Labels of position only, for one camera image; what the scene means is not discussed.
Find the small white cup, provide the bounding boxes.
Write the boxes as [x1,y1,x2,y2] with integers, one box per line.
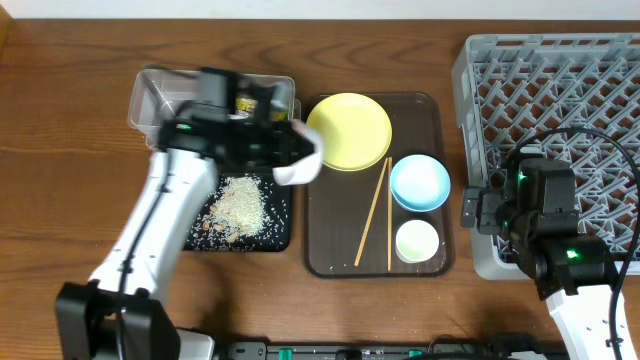
[395,219,440,264]

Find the grey dishwasher rack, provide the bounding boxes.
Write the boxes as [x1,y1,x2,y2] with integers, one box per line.
[451,33,639,262]

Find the leftover rice pile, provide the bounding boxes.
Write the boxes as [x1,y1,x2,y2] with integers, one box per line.
[184,173,291,251]

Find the clear plastic waste bin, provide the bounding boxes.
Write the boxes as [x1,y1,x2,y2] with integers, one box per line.
[128,69,301,149]

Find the white rice bowl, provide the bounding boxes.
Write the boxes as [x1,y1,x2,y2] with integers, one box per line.
[272,119,324,186]

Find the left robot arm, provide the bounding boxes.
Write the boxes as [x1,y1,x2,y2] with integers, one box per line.
[55,66,323,359]

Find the black waste tray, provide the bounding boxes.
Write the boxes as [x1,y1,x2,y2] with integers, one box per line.
[179,159,295,253]

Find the light blue bowl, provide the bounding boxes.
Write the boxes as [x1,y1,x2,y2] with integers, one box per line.
[390,154,451,212]

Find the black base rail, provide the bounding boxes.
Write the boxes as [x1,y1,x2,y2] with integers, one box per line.
[213,342,568,360]

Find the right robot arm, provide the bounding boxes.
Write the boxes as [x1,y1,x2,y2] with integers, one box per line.
[461,154,637,359]

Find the brown serving tray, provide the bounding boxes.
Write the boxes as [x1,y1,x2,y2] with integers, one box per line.
[303,93,455,279]

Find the green orange snack wrapper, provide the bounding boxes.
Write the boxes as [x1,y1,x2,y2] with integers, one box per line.
[235,97,289,121]

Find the yellow plate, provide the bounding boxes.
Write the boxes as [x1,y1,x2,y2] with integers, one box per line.
[306,93,393,171]

